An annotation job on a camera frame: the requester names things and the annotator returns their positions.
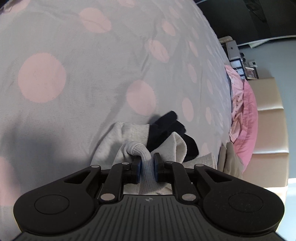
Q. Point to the white nightstand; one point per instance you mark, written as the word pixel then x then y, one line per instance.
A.
pixel 233 51

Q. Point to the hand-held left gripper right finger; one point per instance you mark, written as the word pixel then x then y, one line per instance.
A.
pixel 155 169

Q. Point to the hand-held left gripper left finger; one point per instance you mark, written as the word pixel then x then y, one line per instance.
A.
pixel 138 170

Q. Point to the beige padded headboard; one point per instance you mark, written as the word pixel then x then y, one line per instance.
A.
pixel 270 127

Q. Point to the black cloth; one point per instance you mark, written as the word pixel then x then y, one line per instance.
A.
pixel 166 129

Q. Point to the pink pillow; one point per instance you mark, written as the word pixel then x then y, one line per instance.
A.
pixel 245 111

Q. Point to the white printed sweatshirt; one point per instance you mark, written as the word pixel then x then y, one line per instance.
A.
pixel 145 160

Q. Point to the grey pink-dotted bed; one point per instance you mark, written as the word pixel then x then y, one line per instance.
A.
pixel 92 69

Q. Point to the silver picture frame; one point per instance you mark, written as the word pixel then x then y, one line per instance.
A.
pixel 251 73

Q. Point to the beige folded cloth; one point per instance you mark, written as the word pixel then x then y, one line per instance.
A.
pixel 231 160

